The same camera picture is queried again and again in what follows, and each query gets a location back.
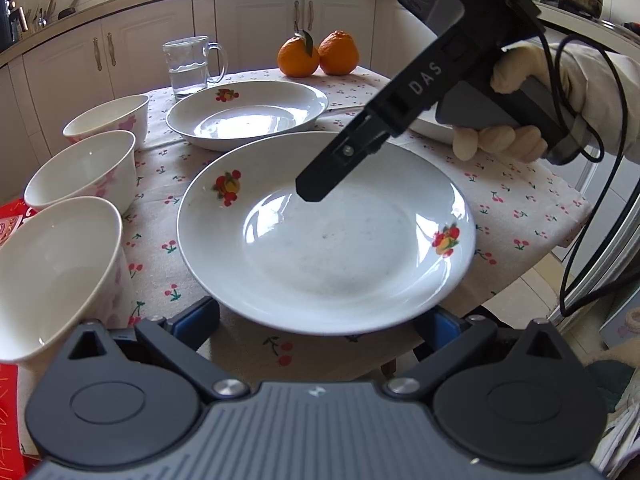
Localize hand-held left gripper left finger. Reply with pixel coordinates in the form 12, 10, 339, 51
67, 296, 251, 402

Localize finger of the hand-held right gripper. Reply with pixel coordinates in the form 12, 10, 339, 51
295, 110, 391, 204

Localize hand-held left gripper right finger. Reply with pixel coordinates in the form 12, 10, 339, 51
386, 307, 568, 397

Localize white pink floral bowl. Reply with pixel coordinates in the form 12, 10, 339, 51
62, 94, 151, 150
0, 196, 124, 365
24, 130, 137, 214

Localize person's right forearm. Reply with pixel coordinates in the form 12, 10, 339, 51
565, 45, 640, 161

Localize person's right hand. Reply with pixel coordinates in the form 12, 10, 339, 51
452, 42, 601, 162

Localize orange with green leaf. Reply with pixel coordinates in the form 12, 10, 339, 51
278, 30, 321, 78

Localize orange without leaf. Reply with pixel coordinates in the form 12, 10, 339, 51
318, 30, 360, 76

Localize cherry print tablecloth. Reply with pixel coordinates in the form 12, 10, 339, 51
17, 67, 593, 461

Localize gas stove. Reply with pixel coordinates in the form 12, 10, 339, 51
540, 2, 640, 48

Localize glass mug with water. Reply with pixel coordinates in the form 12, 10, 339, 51
162, 36, 228, 100

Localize silver metal appliance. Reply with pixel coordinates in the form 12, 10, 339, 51
547, 155, 640, 333

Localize red printed carton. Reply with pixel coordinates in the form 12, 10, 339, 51
0, 199, 41, 480

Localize white kitchen cabinets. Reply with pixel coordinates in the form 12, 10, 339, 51
0, 0, 411, 201

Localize kitchen utensil holder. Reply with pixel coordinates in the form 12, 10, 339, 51
25, 0, 58, 31

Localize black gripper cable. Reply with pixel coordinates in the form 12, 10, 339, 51
542, 30, 640, 317

